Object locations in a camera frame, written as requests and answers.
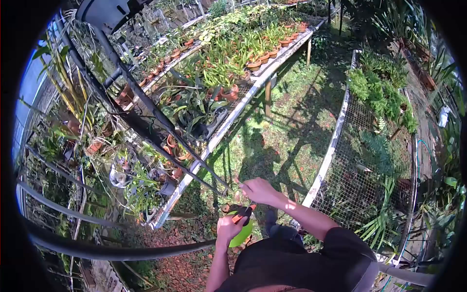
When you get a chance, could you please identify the person's left hand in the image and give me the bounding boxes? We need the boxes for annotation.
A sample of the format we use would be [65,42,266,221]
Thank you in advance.
[216,215,249,251]

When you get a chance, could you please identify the person's right hand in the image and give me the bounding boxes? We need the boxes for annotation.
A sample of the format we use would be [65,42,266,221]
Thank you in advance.
[239,178,284,209]

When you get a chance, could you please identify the person's right fingers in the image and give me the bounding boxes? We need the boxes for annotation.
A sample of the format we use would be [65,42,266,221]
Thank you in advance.
[239,180,258,202]

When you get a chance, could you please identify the person's left fingers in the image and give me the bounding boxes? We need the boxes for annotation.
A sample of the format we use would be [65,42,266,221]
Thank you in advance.
[218,215,247,230]

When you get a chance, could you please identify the orange handled garden scissors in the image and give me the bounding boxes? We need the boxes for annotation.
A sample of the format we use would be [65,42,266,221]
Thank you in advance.
[229,201,258,227]

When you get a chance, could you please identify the person's legs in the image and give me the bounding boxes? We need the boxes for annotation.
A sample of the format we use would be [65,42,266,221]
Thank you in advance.
[264,210,305,246]

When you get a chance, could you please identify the person's body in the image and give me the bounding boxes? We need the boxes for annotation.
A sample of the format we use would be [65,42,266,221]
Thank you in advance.
[215,227,380,292]

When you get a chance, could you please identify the long bench of potted plants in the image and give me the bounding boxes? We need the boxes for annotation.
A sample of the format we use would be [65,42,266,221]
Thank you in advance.
[109,0,329,231]

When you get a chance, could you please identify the black curved pipe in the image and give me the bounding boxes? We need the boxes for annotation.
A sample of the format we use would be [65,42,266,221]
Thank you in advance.
[26,218,218,262]

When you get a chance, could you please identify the grey pipe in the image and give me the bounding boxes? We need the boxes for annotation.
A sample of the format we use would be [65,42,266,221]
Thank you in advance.
[377,261,435,287]

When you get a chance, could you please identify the hanging potted orchid plants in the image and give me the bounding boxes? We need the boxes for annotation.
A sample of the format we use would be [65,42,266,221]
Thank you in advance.
[32,36,122,158]

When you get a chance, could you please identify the black hanging pot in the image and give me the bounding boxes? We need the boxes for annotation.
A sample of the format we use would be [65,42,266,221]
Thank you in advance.
[76,0,147,36]

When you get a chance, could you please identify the wire mesh bench with plants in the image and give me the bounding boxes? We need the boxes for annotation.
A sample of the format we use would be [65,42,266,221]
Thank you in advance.
[291,49,420,264]

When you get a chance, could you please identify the black metal frame bars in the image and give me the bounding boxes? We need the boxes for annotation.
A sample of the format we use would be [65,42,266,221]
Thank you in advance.
[55,15,235,198]

